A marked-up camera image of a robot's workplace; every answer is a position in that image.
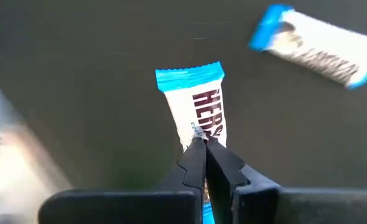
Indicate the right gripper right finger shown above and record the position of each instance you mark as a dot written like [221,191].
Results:
[264,205]

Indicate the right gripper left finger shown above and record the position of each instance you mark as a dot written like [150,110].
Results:
[124,208]

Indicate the small Hershey's cookies bar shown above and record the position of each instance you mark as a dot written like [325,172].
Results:
[196,102]
[320,46]

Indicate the white blue Hershey's bag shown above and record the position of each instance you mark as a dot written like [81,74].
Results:
[9,174]

